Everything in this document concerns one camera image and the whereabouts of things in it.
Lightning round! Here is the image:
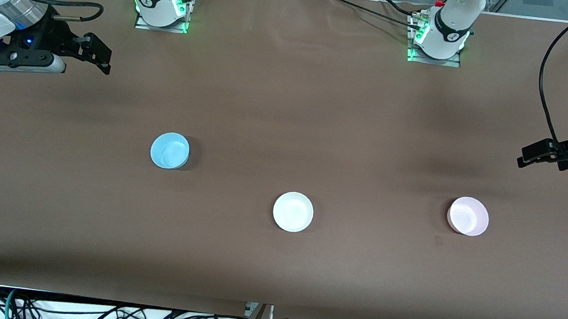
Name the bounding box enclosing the teal floor cable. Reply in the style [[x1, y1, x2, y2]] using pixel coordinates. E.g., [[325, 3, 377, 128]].
[[4, 288, 18, 319]]

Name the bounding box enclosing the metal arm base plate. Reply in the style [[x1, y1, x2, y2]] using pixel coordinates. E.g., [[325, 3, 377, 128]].
[[405, 13, 466, 68], [134, 0, 192, 35]]

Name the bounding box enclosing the light blue bowl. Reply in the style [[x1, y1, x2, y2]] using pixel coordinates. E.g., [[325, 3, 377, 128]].
[[149, 130, 192, 172]]

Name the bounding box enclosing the long black table cable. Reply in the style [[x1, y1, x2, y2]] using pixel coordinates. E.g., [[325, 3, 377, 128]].
[[321, 0, 426, 30]]

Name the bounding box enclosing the short black table cable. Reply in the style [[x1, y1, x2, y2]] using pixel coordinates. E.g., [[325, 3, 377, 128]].
[[379, 0, 421, 17]]

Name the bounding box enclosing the white bowl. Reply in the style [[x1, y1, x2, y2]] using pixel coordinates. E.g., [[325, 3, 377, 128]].
[[271, 190, 316, 234]]

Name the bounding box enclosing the brown table cover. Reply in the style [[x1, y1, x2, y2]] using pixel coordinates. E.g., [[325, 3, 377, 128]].
[[0, 0, 568, 319]]

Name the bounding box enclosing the pink bowl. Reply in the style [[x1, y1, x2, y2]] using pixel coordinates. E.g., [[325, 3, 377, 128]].
[[445, 195, 492, 238]]

